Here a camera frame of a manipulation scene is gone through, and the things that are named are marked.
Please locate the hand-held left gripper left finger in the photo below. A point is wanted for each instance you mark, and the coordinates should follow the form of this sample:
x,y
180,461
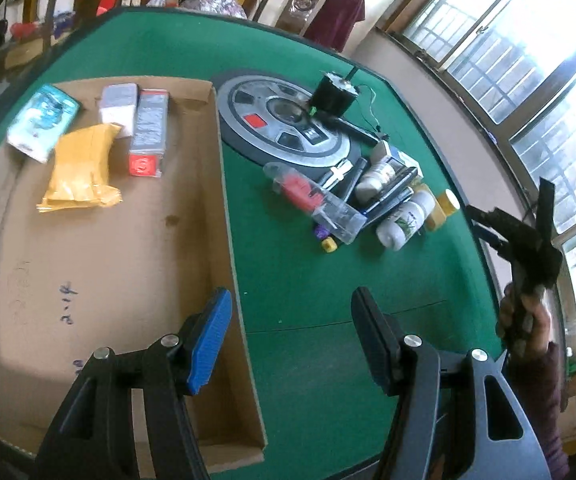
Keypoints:
x,y
210,340

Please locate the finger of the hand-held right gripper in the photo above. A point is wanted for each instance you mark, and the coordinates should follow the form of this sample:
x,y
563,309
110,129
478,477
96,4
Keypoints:
x,y
485,216
490,241

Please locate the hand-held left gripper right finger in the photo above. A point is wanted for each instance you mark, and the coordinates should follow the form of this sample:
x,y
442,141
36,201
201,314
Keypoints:
x,y
375,340

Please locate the yellow pill bottle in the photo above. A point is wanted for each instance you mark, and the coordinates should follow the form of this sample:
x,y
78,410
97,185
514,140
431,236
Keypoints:
x,y
443,207

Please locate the white bottle green label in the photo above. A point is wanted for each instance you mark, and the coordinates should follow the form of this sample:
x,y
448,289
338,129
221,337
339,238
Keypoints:
x,y
403,225

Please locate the large cardboard box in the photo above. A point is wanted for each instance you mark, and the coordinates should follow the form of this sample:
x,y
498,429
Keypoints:
x,y
118,260

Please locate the clear plastic case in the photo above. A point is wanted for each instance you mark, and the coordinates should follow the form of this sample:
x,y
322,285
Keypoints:
x,y
318,200

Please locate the person's right hand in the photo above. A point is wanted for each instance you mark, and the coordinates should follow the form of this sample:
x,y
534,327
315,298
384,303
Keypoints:
x,y
538,330

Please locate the black pens bundle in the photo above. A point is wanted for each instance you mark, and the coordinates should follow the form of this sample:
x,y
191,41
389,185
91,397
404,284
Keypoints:
x,y
393,187

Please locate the blue and white box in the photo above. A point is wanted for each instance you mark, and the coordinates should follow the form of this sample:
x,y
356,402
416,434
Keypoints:
x,y
404,157

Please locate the small yellow cap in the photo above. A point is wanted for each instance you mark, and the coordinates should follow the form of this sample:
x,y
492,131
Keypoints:
x,y
329,245

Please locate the white medicine bottle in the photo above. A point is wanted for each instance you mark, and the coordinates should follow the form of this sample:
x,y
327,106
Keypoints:
x,y
375,180

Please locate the purple die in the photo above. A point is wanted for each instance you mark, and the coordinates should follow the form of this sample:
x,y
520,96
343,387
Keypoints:
x,y
321,233

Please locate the black pen white clip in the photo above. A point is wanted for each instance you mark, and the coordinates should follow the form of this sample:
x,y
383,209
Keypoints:
x,y
350,180

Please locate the black marker pen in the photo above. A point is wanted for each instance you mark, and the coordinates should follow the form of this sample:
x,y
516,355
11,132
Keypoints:
x,y
350,129

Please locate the barred window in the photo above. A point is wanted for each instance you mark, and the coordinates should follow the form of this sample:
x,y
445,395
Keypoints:
x,y
528,50

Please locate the black electric motor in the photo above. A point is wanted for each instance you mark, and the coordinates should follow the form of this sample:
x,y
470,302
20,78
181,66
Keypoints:
x,y
332,94

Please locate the grey and red carton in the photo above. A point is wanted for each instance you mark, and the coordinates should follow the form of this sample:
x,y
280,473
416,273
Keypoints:
x,y
148,135

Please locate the yellow plastic packet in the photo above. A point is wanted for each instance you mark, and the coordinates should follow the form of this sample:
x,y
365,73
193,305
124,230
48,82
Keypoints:
x,y
80,165

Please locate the round grey table disc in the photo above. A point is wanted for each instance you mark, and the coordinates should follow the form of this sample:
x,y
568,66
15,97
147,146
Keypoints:
x,y
248,105

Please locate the white and grey box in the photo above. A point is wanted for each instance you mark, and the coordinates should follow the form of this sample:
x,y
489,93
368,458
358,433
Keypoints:
x,y
117,110

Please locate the maroon cloth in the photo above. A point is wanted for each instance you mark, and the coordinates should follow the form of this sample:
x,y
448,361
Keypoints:
x,y
335,17

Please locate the teal and white packet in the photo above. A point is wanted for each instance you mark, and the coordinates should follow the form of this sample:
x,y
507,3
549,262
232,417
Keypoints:
x,y
43,120

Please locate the red package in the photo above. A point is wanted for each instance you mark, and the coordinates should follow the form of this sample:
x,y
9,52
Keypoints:
x,y
107,4

